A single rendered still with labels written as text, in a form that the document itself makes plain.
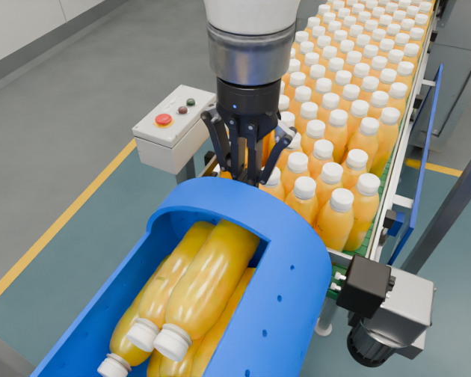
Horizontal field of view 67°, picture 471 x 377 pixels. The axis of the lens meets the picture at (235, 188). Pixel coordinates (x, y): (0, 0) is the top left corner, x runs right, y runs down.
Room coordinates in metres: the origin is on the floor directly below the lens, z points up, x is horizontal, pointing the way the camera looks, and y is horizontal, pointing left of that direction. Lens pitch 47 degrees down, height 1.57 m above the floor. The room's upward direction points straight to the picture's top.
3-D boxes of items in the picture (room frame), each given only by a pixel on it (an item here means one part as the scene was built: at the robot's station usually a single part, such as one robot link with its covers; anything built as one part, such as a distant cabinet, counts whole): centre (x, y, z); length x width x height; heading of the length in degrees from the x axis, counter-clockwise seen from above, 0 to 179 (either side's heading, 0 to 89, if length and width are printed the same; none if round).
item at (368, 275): (0.33, -0.24, 0.95); 0.10 x 0.07 x 0.10; 64
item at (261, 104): (0.37, -0.02, 1.32); 0.08 x 0.07 x 0.09; 64
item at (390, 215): (0.48, -0.33, 0.94); 0.03 x 0.02 x 0.08; 154
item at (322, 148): (0.57, -0.18, 1.08); 0.04 x 0.04 x 0.02
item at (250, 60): (0.37, -0.02, 1.39); 0.09 x 0.09 x 0.06
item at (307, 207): (0.46, -0.13, 0.99); 0.07 x 0.07 x 0.18
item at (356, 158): (0.54, -0.25, 1.08); 0.04 x 0.04 x 0.02
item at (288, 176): (0.53, -0.13, 0.99); 0.07 x 0.07 x 0.18
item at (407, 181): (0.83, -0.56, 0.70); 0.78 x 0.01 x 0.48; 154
